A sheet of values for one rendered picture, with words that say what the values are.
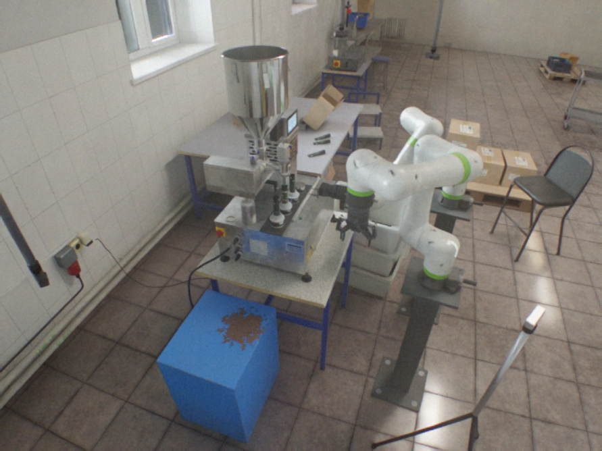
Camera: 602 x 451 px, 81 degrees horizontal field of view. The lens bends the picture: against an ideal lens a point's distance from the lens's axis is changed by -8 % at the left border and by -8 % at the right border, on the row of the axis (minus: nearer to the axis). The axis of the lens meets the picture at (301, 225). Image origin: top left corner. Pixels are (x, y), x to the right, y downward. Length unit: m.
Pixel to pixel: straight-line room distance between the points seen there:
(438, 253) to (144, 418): 1.88
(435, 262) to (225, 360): 1.06
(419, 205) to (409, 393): 1.28
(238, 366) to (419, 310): 0.90
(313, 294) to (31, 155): 1.79
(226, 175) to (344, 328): 1.45
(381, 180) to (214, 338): 1.22
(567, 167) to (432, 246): 2.24
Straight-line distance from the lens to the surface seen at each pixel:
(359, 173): 1.18
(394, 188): 1.11
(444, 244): 1.68
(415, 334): 2.07
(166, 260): 3.41
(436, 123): 1.99
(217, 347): 1.96
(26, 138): 2.58
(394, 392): 2.52
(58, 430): 2.74
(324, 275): 2.03
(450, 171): 1.33
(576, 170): 3.68
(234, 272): 2.07
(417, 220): 1.71
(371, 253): 2.67
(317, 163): 3.04
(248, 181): 1.77
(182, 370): 1.92
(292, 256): 1.90
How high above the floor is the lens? 2.17
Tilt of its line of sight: 37 degrees down
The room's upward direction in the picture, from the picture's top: straight up
